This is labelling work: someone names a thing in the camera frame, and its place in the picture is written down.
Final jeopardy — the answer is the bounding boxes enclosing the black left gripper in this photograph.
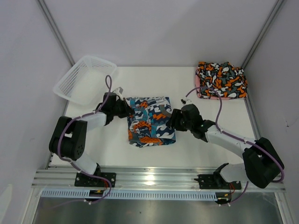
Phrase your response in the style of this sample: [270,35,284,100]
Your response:
[111,98,135,119]

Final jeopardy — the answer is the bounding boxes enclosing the blue orange patterned shorts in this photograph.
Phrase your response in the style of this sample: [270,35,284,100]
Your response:
[126,96,176,147]

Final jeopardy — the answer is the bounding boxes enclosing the pink shark print shorts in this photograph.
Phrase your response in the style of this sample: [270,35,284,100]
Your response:
[194,70,203,98]

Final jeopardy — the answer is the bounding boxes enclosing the orange camouflage shorts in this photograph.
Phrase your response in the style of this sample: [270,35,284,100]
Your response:
[196,62,248,99]

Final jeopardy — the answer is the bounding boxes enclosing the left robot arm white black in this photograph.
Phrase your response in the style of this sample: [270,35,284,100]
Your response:
[49,92,135,187]

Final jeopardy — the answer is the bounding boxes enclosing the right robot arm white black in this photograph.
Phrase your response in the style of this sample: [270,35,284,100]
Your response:
[166,104,285,189]

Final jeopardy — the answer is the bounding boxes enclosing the white plastic basket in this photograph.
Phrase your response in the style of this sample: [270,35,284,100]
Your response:
[53,56,117,106]

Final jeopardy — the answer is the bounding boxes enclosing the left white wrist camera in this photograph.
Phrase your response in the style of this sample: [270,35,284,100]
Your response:
[113,87,123,98]

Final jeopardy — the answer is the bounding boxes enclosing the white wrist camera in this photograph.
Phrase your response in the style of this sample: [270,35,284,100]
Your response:
[113,87,123,98]
[181,98,192,105]

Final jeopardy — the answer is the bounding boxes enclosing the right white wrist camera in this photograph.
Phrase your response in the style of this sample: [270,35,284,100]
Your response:
[181,98,192,105]

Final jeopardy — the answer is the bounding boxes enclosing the aluminium mounting rail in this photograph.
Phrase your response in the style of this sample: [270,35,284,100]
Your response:
[31,166,287,192]

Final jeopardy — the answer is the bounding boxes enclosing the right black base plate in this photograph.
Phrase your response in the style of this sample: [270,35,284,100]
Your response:
[194,174,242,190]

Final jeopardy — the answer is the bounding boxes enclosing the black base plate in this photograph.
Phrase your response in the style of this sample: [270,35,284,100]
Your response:
[194,174,242,190]
[74,172,117,188]

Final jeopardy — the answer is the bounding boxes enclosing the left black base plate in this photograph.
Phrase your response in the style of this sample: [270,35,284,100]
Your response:
[74,172,117,188]

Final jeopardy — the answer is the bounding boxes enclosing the white slotted cable duct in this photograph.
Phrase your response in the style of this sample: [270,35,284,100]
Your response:
[41,189,217,201]

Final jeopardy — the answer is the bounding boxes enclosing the left aluminium frame post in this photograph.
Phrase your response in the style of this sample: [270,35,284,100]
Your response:
[36,0,75,66]

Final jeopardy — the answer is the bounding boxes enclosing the aluminium frame post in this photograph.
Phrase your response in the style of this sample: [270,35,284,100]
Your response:
[242,0,287,69]
[36,0,75,66]

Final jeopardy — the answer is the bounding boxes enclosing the right aluminium frame post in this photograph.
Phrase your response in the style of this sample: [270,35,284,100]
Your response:
[242,0,287,69]

